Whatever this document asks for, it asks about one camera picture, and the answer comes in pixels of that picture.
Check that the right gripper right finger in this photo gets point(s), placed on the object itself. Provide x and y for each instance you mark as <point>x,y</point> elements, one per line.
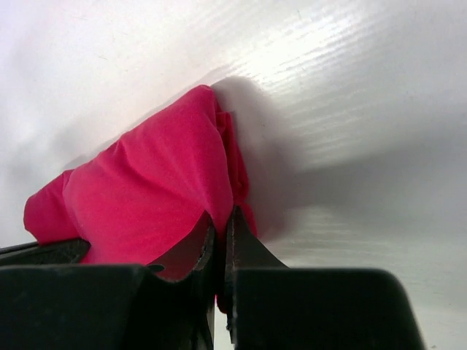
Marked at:
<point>272,306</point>

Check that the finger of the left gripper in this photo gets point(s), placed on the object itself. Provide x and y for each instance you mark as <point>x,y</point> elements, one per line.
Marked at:
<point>62,252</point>

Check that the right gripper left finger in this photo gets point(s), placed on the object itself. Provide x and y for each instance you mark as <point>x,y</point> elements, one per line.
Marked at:
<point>166,304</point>

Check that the pink t shirt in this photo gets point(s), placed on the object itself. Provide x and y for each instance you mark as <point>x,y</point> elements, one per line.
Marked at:
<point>145,192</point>

